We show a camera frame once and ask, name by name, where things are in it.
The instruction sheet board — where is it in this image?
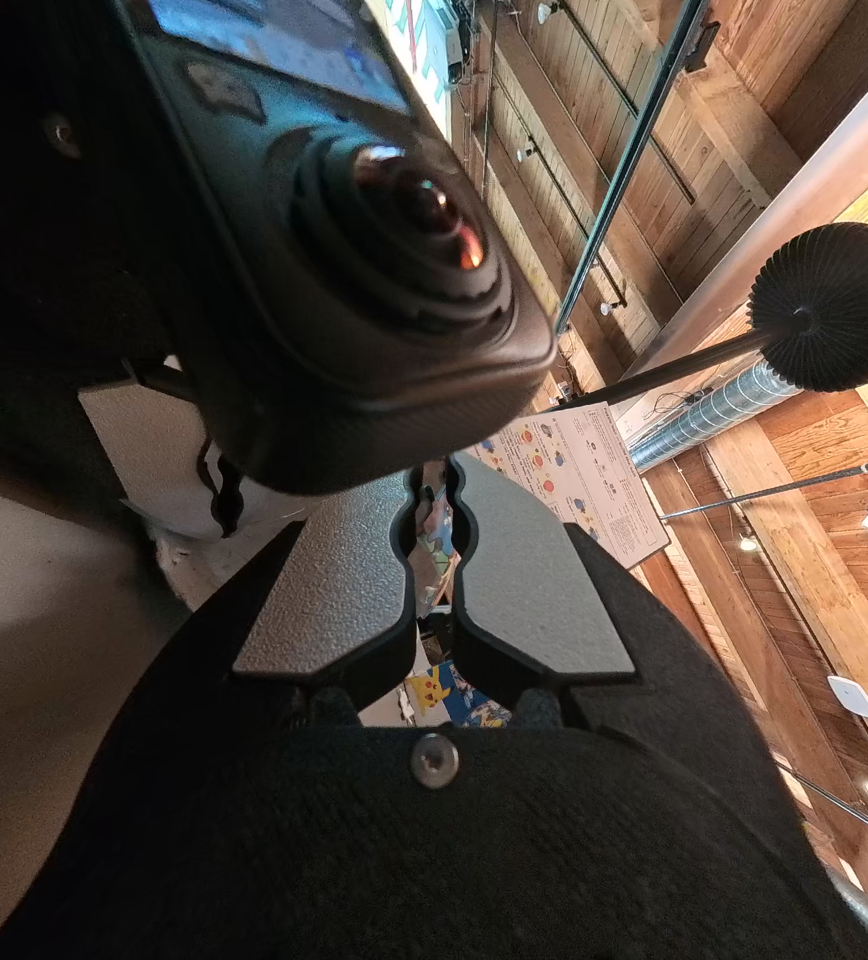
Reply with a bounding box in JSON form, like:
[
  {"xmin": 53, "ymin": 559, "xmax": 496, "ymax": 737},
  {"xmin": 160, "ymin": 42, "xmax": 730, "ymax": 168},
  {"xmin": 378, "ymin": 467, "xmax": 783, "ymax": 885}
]
[{"xmin": 475, "ymin": 401, "xmax": 671, "ymax": 571}]

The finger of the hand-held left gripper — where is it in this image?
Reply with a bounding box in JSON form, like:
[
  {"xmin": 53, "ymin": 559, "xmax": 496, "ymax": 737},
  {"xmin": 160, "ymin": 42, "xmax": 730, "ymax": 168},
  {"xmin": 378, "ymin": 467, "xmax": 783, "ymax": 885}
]
[
  {"xmin": 233, "ymin": 478, "xmax": 324, "ymax": 528},
  {"xmin": 77, "ymin": 366, "xmax": 222, "ymax": 539}
]

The silver ventilation duct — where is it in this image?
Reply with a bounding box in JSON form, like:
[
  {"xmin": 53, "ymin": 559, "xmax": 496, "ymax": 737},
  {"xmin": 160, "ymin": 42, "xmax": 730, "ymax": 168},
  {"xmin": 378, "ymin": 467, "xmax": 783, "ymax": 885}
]
[{"xmin": 629, "ymin": 358, "xmax": 802, "ymax": 474}]

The steel ceiling rod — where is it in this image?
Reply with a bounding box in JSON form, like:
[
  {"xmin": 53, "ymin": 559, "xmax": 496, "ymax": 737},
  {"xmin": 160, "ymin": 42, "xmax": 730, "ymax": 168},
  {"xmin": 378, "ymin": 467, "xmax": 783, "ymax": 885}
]
[
  {"xmin": 659, "ymin": 456, "xmax": 868, "ymax": 522},
  {"xmin": 775, "ymin": 763, "xmax": 868, "ymax": 835}
]

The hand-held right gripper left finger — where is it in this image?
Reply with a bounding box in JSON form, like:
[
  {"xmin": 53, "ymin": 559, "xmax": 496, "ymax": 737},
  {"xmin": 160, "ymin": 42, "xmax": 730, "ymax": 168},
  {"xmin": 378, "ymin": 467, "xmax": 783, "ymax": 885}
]
[{"xmin": 233, "ymin": 465, "xmax": 426, "ymax": 708}]

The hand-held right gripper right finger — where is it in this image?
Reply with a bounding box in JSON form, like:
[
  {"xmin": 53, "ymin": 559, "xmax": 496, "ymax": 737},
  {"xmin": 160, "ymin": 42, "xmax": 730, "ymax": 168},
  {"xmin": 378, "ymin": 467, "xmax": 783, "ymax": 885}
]
[{"xmin": 445, "ymin": 453, "xmax": 639, "ymax": 711}]

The white ceiling access point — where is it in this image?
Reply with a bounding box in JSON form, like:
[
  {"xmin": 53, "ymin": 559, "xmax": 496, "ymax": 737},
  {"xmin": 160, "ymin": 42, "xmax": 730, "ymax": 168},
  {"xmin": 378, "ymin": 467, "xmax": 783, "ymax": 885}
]
[{"xmin": 827, "ymin": 675, "xmax": 868, "ymax": 721}]

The black pleated disc on pole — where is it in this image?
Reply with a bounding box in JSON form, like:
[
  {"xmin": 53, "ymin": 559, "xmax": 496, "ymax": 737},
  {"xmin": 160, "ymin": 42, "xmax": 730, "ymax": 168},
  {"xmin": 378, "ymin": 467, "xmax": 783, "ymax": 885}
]
[{"xmin": 546, "ymin": 222, "xmax": 868, "ymax": 412}]

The blue puzzle box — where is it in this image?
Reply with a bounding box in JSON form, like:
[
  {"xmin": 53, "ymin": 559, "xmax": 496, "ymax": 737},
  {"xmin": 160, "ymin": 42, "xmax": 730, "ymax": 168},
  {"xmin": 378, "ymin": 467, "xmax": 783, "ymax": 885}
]
[{"xmin": 404, "ymin": 658, "xmax": 513, "ymax": 730}]

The black ceiling rail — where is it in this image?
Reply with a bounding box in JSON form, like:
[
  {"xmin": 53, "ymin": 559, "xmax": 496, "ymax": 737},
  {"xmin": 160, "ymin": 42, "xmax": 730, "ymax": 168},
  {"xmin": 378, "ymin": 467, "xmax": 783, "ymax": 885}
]
[{"xmin": 554, "ymin": 0, "xmax": 721, "ymax": 335}]

